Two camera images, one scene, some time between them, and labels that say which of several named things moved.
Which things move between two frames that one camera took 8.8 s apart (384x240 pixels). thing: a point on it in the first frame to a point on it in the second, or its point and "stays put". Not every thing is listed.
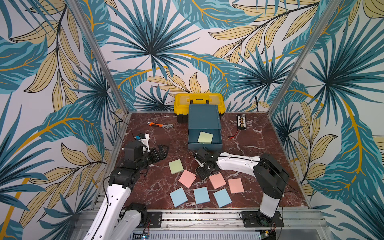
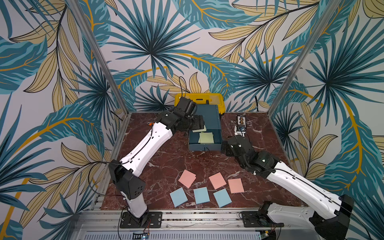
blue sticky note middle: (201, 195) stays put
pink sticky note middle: (217, 180) stays put
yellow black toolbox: (182, 101) stays put
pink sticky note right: (235, 185) stays put
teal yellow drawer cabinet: (204, 127) stays put
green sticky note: (175, 166) to (203, 129)
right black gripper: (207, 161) to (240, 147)
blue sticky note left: (178, 197) stays put
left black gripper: (163, 154) to (199, 123)
